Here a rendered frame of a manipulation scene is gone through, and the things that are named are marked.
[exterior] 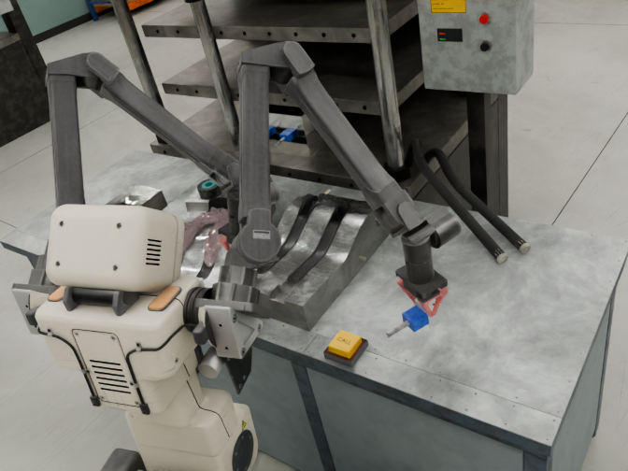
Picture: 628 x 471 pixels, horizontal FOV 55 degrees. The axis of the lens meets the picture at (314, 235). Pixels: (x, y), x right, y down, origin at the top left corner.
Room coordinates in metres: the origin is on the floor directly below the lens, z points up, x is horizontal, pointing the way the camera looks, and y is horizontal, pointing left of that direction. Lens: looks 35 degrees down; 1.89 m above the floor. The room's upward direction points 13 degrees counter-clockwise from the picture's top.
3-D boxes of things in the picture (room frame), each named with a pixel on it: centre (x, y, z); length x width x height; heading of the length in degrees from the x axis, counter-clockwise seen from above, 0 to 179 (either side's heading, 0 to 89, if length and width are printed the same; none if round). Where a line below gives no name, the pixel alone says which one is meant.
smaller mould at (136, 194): (1.94, 0.62, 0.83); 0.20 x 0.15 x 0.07; 139
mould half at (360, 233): (1.42, 0.00, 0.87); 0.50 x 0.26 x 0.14; 139
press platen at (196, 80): (2.51, -0.17, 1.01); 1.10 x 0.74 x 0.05; 49
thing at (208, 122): (2.48, -0.13, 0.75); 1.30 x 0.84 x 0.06; 49
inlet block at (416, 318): (0.97, -0.17, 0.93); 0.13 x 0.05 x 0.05; 112
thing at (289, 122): (2.38, -0.12, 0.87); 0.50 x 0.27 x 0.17; 139
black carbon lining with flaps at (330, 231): (1.42, 0.02, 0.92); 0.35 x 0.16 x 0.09; 139
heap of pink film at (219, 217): (1.59, 0.32, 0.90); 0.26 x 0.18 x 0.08; 156
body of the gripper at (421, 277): (0.98, -0.20, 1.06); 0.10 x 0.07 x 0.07; 22
